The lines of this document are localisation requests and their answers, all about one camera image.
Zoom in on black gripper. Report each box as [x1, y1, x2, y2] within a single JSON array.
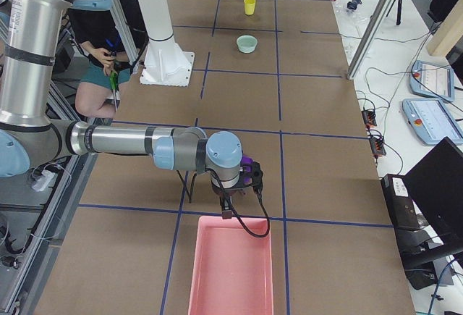
[[211, 180, 248, 219]]

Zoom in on purple microfiber cloth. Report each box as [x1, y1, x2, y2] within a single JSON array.
[[240, 154, 253, 185]]

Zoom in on yellow plastic cup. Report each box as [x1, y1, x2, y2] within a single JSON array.
[[243, 0, 256, 16]]

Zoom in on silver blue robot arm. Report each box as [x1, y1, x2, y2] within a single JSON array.
[[1, 0, 247, 219]]

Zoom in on black computer box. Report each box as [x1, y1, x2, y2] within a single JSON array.
[[381, 174, 420, 231]]

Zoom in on pink plastic bin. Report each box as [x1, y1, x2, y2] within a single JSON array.
[[188, 216, 273, 314]]

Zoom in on mint green bowl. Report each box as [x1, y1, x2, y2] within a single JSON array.
[[236, 35, 258, 54]]

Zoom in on near orange black connector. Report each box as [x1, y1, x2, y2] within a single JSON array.
[[369, 135, 386, 158]]

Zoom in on orange black connector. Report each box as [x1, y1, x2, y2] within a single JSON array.
[[369, 135, 386, 158], [361, 109, 377, 129]]

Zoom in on far orange black connector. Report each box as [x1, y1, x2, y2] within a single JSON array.
[[361, 109, 377, 129]]

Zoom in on white power strip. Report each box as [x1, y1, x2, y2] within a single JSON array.
[[31, 169, 55, 192]]

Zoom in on black monitor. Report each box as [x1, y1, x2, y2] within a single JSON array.
[[403, 137, 462, 240]]

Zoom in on seated person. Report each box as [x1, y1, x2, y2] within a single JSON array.
[[68, 9, 130, 119]]

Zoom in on near teach pendant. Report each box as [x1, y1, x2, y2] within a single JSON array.
[[402, 98, 462, 146]]

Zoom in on teach pendant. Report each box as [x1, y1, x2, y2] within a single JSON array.
[[402, 98, 462, 146], [409, 60, 455, 103]]

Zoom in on dark blue handheld tool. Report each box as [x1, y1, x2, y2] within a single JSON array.
[[347, 0, 362, 12]]

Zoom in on far teach pendant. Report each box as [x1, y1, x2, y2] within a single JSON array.
[[409, 60, 455, 103]]

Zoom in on black small tripod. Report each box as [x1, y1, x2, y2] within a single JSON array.
[[386, 0, 403, 25]]

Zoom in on wooden board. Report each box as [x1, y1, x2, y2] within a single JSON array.
[[427, 0, 463, 56]]

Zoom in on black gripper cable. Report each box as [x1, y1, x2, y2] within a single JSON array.
[[208, 169, 271, 238]]

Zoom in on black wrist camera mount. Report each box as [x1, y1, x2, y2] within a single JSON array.
[[250, 161, 263, 196]]

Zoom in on white camera stand column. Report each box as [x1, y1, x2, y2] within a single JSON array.
[[138, 0, 195, 87]]

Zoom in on green handled grabber tool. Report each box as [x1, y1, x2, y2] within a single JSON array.
[[109, 71, 118, 111]]

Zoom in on aluminium frame post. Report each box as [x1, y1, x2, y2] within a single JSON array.
[[347, 0, 394, 80]]

